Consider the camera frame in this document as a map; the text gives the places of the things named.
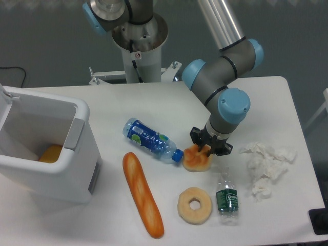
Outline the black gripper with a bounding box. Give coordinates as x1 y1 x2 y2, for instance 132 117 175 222
190 127 233 157

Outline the round knotted bread roll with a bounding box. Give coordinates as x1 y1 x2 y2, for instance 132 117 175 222
182 145 213 172

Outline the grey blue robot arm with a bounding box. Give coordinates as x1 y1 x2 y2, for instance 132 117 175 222
83 1 263 156

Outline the long baguette bread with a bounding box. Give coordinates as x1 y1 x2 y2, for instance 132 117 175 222
122 152 165 239

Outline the blue label plastic bottle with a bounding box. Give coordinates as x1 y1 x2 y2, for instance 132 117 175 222
122 118 183 163

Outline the green label clear bottle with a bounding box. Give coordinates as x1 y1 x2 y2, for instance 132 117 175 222
216 168 239 226

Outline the crumpled white tissue paper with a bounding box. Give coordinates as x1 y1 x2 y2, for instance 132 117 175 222
239 142 297 202

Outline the white furniture at right edge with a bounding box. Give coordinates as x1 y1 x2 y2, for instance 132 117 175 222
304 88 327 136

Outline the black device at edge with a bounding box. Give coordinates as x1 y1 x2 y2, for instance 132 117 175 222
308 208 327 235

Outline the yellow item inside cooler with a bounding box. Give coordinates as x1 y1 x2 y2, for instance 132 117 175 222
38 145 63 163

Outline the white open cooler box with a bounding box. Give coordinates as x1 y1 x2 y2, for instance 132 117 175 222
1 86 102 203

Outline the ring shaped donut bread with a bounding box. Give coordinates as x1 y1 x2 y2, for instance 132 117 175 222
177 187 212 225

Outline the white metal base frame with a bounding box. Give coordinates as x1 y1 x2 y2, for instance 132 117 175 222
89 61 182 86

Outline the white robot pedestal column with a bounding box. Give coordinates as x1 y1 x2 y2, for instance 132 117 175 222
112 13 168 84

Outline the black cable on floor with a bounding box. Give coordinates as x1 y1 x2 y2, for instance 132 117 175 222
0 66 27 88

